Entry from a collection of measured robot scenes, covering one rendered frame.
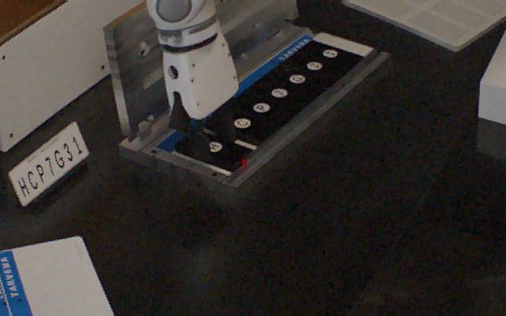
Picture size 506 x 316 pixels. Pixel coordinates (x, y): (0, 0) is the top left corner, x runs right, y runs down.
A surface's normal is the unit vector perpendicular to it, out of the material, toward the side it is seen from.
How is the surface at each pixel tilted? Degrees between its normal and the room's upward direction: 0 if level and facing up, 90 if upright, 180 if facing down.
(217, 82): 76
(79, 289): 0
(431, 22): 0
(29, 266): 0
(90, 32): 90
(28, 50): 90
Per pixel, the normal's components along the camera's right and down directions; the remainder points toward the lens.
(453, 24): -0.02, -0.83
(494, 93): -0.44, 0.51
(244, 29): 0.81, 0.16
